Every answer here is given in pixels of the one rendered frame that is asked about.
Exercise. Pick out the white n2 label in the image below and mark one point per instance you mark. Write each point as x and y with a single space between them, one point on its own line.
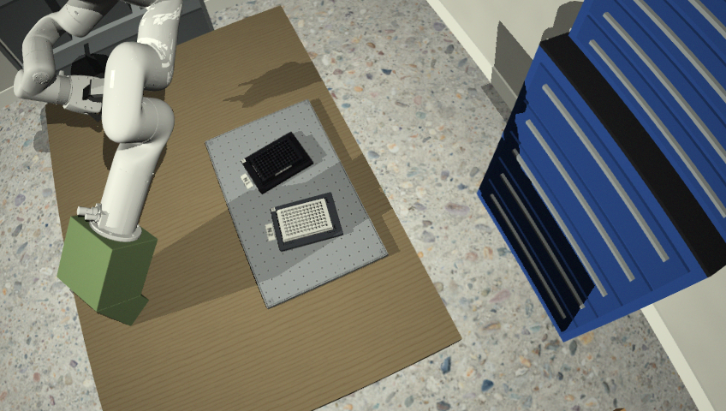
270 232

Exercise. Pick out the white label with n1 text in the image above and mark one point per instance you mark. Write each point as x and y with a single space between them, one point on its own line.
246 181

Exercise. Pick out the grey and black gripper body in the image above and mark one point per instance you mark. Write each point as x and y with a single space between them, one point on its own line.
75 102

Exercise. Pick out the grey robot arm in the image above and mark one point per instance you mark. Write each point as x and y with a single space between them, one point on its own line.
131 69

